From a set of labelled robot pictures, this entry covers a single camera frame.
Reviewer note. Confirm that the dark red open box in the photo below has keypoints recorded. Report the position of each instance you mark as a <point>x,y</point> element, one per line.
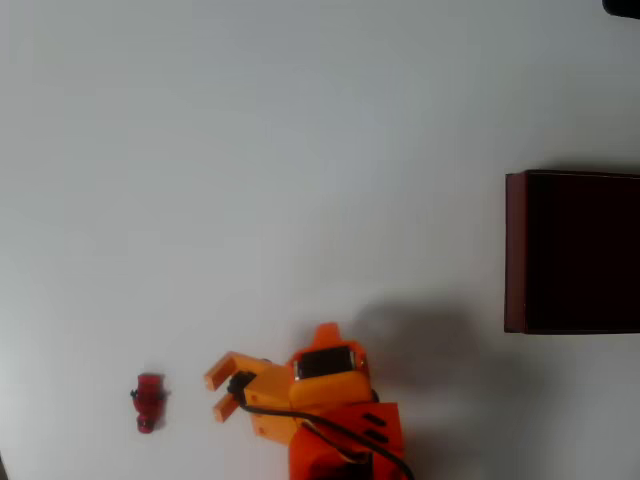
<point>580,255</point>

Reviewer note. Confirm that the small red toy figure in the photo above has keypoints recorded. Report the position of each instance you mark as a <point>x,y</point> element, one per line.
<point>148,400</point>

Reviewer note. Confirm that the orange forked camera mount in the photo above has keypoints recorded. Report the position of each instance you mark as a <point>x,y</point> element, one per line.
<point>267,382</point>

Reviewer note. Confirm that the black object at corner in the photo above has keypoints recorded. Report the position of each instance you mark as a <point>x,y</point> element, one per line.
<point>624,7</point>

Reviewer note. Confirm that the orange gripper with servo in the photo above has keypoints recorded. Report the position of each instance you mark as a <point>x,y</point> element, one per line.
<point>327,389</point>

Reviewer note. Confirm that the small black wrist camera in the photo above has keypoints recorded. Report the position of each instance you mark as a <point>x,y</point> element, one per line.
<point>239,383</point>

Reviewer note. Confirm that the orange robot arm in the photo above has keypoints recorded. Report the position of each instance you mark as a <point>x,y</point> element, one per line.
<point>350,440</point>

